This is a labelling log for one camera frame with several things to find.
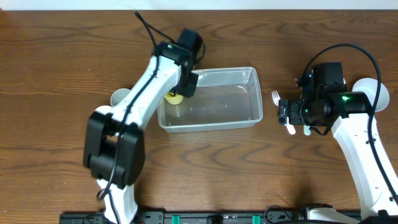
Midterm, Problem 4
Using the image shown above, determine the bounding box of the grey plastic bowl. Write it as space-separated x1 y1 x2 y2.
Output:
352 78 389 112

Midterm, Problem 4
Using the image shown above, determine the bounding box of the white plastic fork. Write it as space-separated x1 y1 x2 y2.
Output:
271 90 296 135

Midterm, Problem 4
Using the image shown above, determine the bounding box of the mint green plastic spoon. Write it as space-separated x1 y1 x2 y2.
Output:
303 125 312 136

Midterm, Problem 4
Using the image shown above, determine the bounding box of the yellow plastic cup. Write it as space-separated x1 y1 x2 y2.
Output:
164 92 183 105

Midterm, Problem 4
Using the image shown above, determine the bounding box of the clear plastic container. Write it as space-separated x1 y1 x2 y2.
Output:
157 67 264 133

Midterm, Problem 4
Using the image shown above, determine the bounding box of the grey plastic cup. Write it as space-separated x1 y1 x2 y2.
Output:
110 88 131 107

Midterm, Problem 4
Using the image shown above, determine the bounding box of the white plastic cup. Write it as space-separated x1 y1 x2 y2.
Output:
95 105 112 114

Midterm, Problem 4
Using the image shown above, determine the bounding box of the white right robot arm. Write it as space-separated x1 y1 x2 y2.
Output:
277 62 397 223

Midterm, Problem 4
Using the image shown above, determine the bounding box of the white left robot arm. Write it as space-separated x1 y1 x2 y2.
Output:
83 29 205 223

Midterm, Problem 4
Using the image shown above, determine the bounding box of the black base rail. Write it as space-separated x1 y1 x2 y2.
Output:
58 210 371 224

